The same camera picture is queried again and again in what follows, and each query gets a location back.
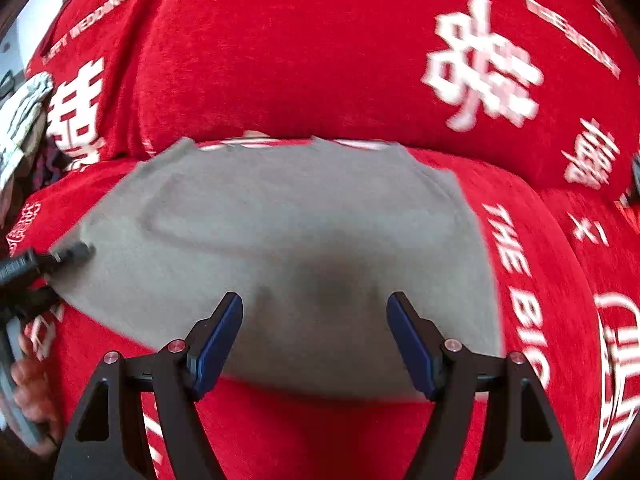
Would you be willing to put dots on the grey white crumpled cloth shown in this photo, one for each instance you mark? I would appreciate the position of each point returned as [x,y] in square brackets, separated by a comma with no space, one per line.
[18,114]

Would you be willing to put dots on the person's left hand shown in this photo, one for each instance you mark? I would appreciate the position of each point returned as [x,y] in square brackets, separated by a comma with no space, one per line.
[34,398]

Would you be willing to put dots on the red wedding quilt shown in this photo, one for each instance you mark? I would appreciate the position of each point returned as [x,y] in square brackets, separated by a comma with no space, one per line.
[547,89]

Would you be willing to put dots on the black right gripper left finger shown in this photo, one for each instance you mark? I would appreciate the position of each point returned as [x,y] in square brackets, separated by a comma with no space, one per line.
[106,438]

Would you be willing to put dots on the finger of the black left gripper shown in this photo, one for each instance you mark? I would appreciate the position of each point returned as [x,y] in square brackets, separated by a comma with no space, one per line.
[77,253]

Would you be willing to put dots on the grey knit sweater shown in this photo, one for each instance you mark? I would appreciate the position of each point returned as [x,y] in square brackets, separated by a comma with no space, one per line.
[313,237]

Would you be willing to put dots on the red folded wedding blanket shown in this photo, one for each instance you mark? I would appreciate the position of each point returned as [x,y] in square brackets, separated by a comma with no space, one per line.
[566,269]

